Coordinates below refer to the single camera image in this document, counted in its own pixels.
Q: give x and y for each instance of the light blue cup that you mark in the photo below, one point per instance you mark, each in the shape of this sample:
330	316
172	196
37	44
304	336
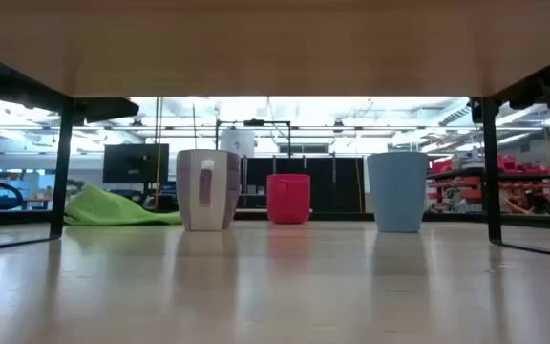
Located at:
397	191

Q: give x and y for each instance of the lavender and white mug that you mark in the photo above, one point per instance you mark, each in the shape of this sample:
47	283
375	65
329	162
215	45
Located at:
194	191

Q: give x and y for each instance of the small red cup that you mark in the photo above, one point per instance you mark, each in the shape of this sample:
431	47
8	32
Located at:
288	198

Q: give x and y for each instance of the black metal shelf leg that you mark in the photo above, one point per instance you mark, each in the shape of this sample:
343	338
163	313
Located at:
492	167
62	162

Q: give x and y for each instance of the light wooden shelf board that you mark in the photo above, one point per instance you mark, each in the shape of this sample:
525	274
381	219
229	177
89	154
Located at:
275	48

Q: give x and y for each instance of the black computer monitor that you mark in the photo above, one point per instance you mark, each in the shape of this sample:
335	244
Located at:
134	163

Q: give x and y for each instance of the rack with red bins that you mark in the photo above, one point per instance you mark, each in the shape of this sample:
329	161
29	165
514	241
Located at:
466	186

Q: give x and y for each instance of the green microfibre cloth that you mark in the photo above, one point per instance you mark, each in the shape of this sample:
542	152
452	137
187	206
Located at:
108	210

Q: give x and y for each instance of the black office chair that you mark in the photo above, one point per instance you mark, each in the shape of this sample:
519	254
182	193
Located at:
12	196

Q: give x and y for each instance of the white cylindrical tank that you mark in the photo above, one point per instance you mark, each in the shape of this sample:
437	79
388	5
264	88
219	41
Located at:
238	142

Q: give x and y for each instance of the black metal stand legs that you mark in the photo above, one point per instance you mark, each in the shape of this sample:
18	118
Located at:
342	216

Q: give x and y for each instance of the black overhead metal frame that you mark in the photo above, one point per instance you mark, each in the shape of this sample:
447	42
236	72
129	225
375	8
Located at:
253	122

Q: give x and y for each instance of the black partition wall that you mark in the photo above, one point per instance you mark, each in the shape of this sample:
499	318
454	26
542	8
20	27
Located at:
337	184

